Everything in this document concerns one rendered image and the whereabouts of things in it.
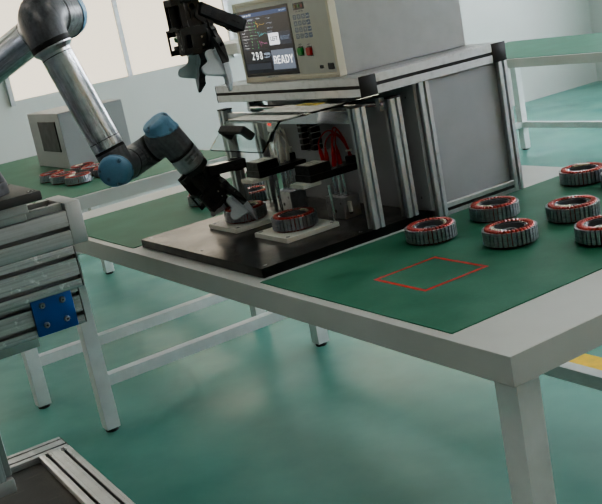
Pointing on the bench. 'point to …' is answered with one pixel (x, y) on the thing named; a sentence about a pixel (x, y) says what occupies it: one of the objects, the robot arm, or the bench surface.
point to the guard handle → (236, 132)
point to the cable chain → (309, 136)
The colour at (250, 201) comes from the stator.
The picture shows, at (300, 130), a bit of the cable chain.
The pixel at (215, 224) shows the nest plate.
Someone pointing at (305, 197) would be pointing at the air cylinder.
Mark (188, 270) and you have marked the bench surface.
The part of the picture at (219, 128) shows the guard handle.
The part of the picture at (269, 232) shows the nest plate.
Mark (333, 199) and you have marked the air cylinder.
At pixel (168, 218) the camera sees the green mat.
